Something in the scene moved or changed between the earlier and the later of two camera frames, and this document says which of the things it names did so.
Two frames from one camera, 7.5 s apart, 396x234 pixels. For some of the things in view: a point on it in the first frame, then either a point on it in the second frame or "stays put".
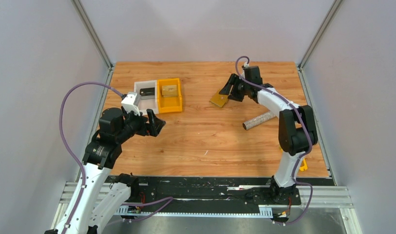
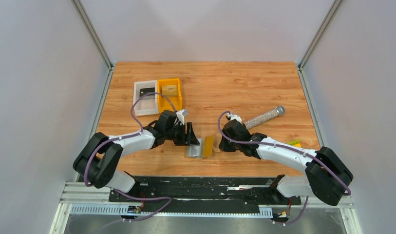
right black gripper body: [240, 89] to [228, 146]
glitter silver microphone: [259, 120] stays put
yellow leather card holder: [218, 99] to [204, 149]
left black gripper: [156, 126] to [190, 138]
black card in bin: [146, 91] stays put
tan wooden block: [171, 90] stays put
